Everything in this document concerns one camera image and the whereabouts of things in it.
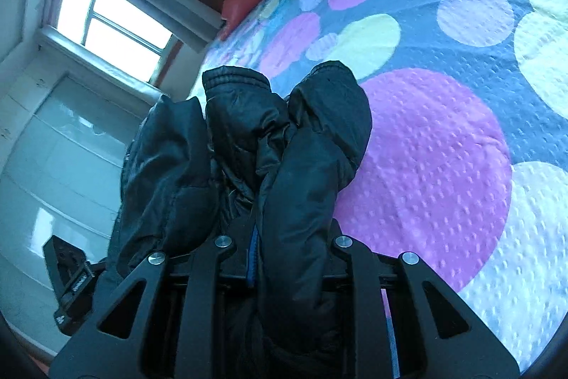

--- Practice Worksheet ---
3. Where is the bed with polka-dot bedspread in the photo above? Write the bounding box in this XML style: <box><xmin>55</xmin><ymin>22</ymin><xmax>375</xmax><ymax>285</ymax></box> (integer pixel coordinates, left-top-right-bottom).
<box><xmin>191</xmin><ymin>0</ymin><xmax>568</xmax><ymax>375</ymax></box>

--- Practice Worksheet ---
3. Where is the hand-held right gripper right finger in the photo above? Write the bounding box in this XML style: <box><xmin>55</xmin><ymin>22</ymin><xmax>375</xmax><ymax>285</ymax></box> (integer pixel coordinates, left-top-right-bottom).
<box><xmin>327</xmin><ymin>234</ymin><xmax>521</xmax><ymax>379</ymax></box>

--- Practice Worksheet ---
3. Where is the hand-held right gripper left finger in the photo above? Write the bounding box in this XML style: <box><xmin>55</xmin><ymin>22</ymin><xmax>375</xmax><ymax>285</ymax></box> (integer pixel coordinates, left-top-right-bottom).
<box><xmin>49</xmin><ymin>234</ymin><xmax>259</xmax><ymax>379</ymax></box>

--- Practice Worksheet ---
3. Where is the white glossy wardrobe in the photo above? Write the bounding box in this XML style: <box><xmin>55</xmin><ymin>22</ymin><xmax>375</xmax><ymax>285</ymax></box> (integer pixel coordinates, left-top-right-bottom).
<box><xmin>0</xmin><ymin>72</ymin><xmax>165</xmax><ymax>340</ymax></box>

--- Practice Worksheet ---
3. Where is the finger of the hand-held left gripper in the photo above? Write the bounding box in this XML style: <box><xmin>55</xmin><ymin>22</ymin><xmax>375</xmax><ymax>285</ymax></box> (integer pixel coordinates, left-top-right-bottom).
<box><xmin>42</xmin><ymin>234</ymin><xmax>89</xmax><ymax>288</ymax></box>

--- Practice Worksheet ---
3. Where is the grey curtain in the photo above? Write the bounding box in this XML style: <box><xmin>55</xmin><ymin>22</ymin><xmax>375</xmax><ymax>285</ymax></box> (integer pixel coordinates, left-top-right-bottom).
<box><xmin>55</xmin><ymin>0</ymin><xmax>225</xmax><ymax>53</ymax></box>

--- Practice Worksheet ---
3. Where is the window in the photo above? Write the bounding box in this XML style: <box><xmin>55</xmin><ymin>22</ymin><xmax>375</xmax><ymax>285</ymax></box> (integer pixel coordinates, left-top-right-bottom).
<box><xmin>42</xmin><ymin>0</ymin><xmax>185</xmax><ymax>89</ymax></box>

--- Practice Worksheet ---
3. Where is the black puffer jacket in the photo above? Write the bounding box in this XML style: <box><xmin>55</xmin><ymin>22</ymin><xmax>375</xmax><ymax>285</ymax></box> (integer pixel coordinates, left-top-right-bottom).
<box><xmin>95</xmin><ymin>60</ymin><xmax>391</xmax><ymax>379</ymax></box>

